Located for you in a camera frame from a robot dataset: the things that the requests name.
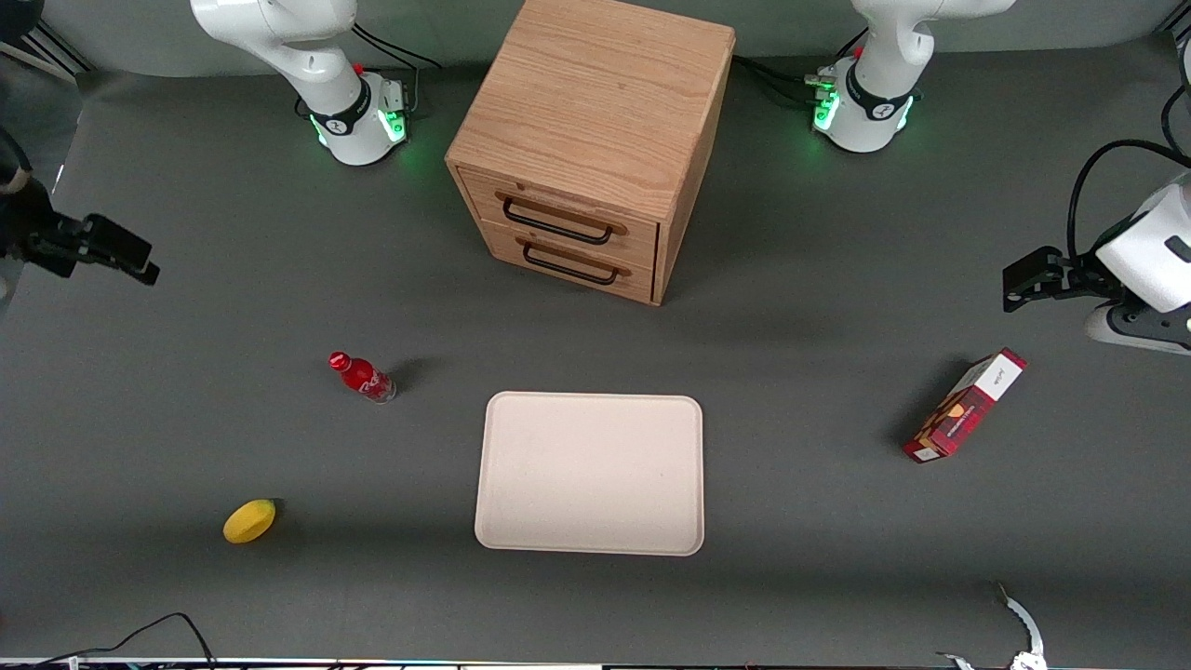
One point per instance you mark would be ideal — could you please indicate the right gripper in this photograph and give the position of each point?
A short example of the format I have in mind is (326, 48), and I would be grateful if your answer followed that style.
(39, 233)

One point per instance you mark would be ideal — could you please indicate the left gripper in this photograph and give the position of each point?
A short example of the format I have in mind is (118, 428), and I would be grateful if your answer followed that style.
(1077, 276)

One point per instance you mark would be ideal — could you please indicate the red coke bottle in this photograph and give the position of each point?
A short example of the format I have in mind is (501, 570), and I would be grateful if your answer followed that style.
(363, 377)

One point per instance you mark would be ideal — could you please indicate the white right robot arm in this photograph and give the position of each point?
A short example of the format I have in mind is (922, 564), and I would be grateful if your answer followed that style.
(321, 56)

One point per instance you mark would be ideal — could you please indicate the beige rectangular tray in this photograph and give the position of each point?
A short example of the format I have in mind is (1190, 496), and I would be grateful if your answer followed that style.
(591, 475)

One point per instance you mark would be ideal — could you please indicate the red cookie box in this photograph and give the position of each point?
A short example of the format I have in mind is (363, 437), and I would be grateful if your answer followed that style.
(963, 409)

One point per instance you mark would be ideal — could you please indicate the yellow lemon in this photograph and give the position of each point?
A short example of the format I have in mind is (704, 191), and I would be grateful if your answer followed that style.
(249, 522)

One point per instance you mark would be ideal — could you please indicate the wooden drawer front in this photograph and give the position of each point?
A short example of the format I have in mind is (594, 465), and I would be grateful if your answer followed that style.
(577, 270)
(568, 214)

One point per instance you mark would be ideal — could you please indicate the wooden drawer cabinet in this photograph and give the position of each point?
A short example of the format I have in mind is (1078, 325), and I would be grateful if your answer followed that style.
(595, 102)

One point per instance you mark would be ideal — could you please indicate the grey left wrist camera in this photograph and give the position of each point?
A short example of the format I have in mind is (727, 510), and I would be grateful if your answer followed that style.
(1140, 330)

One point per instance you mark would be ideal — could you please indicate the dark metal frame rail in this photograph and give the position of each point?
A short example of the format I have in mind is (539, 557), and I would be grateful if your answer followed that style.
(51, 48)

